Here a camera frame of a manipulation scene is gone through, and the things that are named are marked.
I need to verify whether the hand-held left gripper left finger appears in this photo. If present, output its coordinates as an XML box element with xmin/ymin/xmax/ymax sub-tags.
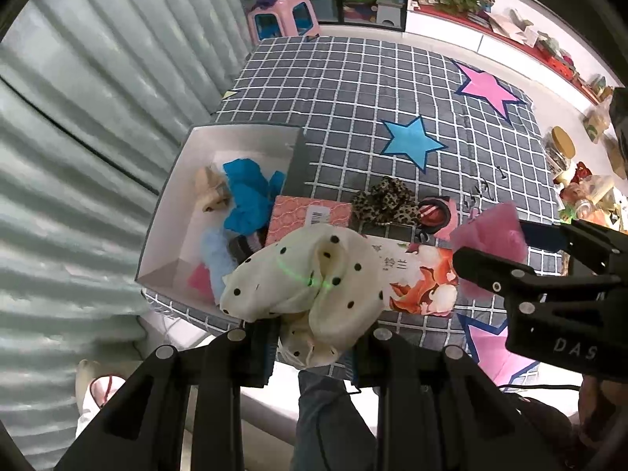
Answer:
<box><xmin>54</xmin><ymin>326</ymin><xmax>276</xmax><ymax>471</ymax></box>

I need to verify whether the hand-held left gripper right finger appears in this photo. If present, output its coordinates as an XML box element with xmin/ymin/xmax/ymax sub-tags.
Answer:
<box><xmin>346</xmin><ymin>326</ymin><xmax>565</xmax><ymax>471</ymax></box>

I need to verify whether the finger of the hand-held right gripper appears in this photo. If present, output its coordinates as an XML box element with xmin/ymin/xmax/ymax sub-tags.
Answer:
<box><xmin>451</xmin><ymin>248</ymin><xmax>614</xmax><ymax>301</ymax></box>
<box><xmin>520</xmin><ymin>218</ymin><xmax>628</xmax><ymax>276</ymax></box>

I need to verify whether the pink foam roll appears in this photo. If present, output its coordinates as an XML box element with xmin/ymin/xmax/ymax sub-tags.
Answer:
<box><xmin>449</xmin><ymin>201</ymin><xmax>529</xmax><ymax>300</ymax></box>

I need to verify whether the cream polka dot scrunchie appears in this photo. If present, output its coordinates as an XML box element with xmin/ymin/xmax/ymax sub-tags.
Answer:
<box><xmin>218</xmin><ymin>223</ymin><xmax>386</xmax><ymax>369</ymax></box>

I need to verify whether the light blue fluffy cloth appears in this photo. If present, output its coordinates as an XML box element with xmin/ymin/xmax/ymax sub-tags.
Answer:
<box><xmin>200</xmin><ymin>228</ymin><xmax>242</xmax><ymax>305</ymax></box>

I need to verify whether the white storage box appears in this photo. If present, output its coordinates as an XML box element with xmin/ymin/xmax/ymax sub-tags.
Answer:
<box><xmin>135</xmin><ymin>125</ymin><xmax>312</xmax><ymax>312</ymax></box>

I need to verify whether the pink soft item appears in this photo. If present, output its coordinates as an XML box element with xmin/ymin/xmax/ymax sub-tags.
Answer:
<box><xmin>188</xmin><ymin>262</ymin><xmax>215</xmax><ymax>293</ymax></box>

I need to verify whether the beige soft item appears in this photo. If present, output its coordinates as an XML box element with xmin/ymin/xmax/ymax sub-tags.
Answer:
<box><xmin>194</xmin><ymin>166</ymin><xmax>232</xmax><ymax>213</ymax></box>

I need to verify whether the person's right hand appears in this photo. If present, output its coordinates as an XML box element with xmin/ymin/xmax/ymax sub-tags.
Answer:
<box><xmin>578</xmin><ymin>377</ymin><xmax>628</xmax><ymax>452</ymax></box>

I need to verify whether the pile of snack packets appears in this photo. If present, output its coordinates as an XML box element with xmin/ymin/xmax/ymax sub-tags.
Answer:
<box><xmin>557</xmin><ymin>162</ymin><xmax>628</xmax><ymax>232</ymax></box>

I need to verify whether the floral printed packet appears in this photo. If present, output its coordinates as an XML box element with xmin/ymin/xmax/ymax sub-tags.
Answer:
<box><xmin>365</xmin><ymin>234</ymin><xmax>460</xmax><ymax>316</ymax></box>

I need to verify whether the person's leg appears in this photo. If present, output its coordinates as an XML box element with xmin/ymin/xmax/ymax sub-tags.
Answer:
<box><xmin>292</xmin><ymin>370</ymin><xmax>380</xmax><ymax>471</ymax></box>

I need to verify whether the pink round case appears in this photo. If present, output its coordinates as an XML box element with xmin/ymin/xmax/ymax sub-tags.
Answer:
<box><xmin>417</xmin><ymin>196</ymin><xmax>460</xmax><ymax>244</ymax></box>

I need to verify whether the jar with cork lid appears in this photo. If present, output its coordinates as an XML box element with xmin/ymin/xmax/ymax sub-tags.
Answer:
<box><xmin>544</xmin><ymin>126</ymin><xmax>578</xmax><ymax>178</ymax></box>

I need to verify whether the paper bag with green print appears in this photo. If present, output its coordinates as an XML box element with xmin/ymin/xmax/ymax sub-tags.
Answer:
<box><xmin>585</xmin><ymin>108</ymin><xmax>614</xmax><ymax>144</ymax></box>

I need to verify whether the leopard print scrunchie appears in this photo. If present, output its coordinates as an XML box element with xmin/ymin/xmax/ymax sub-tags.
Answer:
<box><xmin>352</xmin><ymin>175</ymin><xmax>421</xmax><ymax>227</ymax></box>

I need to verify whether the pink patterned box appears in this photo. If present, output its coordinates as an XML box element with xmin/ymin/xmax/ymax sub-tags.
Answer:
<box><xmin>265</xmin><ymin>195</ymin><xmax>354</xmax><ymax>247</ymax></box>

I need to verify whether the white shoe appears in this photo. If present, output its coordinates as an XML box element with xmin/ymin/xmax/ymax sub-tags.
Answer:
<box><xmin>76</xmin><ymin>359</ymin><xmax>129</xmax><ymax>438</ymax></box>

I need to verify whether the teal cloth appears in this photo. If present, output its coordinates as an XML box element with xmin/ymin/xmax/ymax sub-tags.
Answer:
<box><xmin>223</xmin><ymin>158</ymin><xmax>286</xmax><ymax>234</ymax></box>

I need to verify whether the grey checkered star blanket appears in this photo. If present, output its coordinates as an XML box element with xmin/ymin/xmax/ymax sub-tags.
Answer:
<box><xmin>140</xmin><ymin>35</ymin><xmax>572</xmax><ymax>391</ymax></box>

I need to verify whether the white step stool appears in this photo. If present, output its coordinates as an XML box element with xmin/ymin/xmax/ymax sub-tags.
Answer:
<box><xmin>375</xmin><ymin>2</ymin><xmax>406</xmax><ymax>28</ymax></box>

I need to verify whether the pink plastic stool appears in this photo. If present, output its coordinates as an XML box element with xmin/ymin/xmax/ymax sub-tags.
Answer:
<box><xmin>246</xmin><ymin>0</ymin><xmax>321</xmax><ymax>45</ymax></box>

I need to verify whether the black cable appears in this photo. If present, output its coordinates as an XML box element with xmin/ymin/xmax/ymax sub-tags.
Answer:
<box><xmin>503</xmin><ymin>383</ymin><xmax>586</xmax><ymax>394</ymax></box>

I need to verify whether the white wall ledge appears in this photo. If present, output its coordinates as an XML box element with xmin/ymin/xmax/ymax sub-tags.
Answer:
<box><xmin>407</xmin><ymin>2</ymin><xmax>614</xmax><ymax>111</ymax></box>

